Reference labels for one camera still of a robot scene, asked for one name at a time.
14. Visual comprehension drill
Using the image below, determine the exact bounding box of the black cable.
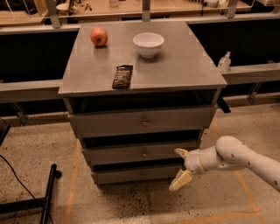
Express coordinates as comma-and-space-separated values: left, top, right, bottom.
0, 154, 54, 224

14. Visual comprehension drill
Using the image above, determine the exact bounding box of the grey metal railing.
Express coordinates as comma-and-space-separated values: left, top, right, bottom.
0, 63, 280, 103

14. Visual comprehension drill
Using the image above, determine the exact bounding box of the grey top drawer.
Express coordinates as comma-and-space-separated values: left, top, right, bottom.
69, 106, 216, 138

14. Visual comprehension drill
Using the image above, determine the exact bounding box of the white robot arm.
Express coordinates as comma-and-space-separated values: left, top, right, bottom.
169, 136, 280, 192

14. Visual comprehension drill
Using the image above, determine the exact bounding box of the white bowl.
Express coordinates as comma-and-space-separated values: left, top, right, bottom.
133, 32, 165, 59

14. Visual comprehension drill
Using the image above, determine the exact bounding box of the grey middle drawer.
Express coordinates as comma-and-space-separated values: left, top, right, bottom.
82, 139, 200, 165

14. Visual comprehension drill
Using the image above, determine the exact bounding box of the black metal stand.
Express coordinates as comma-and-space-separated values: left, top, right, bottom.
0, 164, 62, 224

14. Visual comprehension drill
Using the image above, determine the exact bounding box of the grey bottom drawer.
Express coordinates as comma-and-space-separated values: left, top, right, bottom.
92, 164, 182, 186

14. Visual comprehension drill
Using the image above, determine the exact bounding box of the clear sanitizer bottle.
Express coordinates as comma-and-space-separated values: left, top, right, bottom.
218, 52, 231, 73

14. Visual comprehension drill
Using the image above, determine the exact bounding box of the grey wooden drawer cabinet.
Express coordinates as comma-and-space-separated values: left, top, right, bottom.
57, 20, 228, 187

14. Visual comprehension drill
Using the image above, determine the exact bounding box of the red apple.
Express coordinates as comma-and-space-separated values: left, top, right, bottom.
90, 27, 108, 47

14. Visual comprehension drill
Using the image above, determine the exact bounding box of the grey drawer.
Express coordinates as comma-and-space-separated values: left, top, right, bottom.
92, 164, 182, 186
82, 139, 200, 165
69, 106, 216, 138

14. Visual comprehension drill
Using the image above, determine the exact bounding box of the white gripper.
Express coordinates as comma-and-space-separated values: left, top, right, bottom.
169, 146, 220, 192

